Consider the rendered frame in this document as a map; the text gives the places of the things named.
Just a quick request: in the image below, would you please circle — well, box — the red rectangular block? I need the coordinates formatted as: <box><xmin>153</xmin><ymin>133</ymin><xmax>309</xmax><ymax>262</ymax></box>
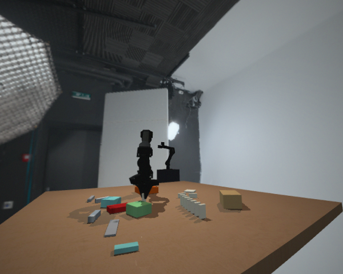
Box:
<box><xmin>106</xmin><ymin>203</ymin><xmax>126</xmax><ymax>214</ymax></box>

